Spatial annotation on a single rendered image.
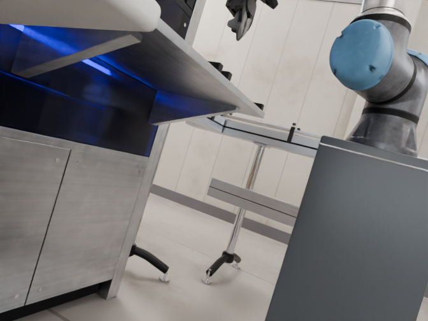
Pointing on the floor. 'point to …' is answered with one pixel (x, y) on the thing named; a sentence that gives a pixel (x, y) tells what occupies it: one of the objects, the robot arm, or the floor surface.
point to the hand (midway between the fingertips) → (240, 37)
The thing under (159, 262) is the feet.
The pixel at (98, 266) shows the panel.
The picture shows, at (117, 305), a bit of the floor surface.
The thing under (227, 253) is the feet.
